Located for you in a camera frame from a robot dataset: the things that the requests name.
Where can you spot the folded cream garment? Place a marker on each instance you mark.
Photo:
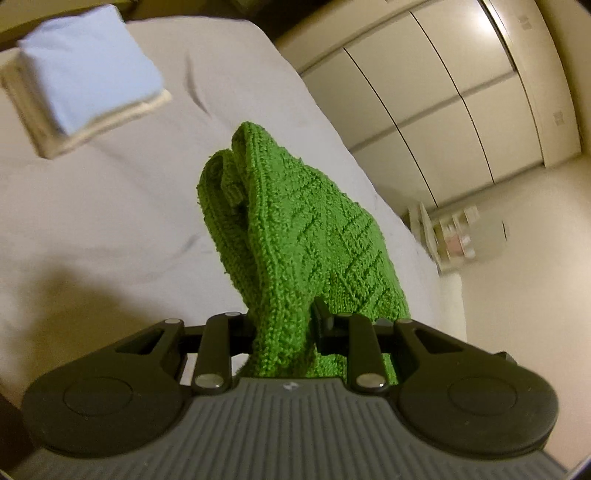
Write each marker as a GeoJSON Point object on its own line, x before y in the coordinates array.
{"type": "Point", "coordinates": [55, 143]}

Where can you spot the cream wardrobe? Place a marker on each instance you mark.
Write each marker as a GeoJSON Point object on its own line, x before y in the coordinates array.
{"type": "Point", "coordinates": [415, 92]}

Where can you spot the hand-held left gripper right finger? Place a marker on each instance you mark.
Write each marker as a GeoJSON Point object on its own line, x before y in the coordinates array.
{"type": "Point", "coordinates": [323, 319]}

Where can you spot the folded light blue garment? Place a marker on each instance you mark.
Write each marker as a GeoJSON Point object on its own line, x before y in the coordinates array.
{"type": "Point", "coordinates": [92, 64]}

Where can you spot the green knitted vest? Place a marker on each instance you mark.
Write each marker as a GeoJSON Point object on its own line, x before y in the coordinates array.
{"type": "Point", "coordinates": [300, 221]}

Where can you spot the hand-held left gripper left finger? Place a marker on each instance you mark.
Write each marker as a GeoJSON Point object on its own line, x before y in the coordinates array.
{"type": "Point", "coordinates": [240, 328]}

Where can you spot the pink cup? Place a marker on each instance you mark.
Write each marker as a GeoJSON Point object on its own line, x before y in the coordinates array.
{"type": "Point", "coordinates": [457, 245]}

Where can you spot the cream nightstand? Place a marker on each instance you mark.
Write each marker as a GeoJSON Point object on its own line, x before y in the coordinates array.
{"type": "Point", "coordinates": [422, 230]}

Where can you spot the cream tiered organizer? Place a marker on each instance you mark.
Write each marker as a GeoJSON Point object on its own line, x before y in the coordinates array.
{"type": "Point", "coordinates": [455, 224]}

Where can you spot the lavender bed cover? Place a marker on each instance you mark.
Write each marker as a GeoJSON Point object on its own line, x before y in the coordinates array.
{"type": "Point", "coordinates": [92, 221]}

